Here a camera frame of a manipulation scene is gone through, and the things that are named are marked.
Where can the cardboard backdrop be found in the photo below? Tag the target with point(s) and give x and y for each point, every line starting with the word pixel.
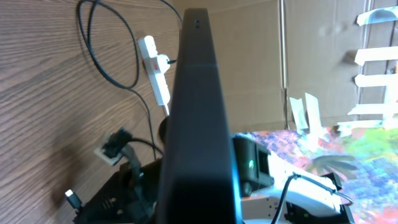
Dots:
pixel 272 51

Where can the blue Galaxy smartphone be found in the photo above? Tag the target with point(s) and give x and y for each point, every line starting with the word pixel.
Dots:
pixel 199 180

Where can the white power strip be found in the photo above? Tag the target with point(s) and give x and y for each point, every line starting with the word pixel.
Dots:
pixel 158 82

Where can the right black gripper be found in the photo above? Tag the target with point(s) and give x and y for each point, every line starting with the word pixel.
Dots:
pixel 129 196

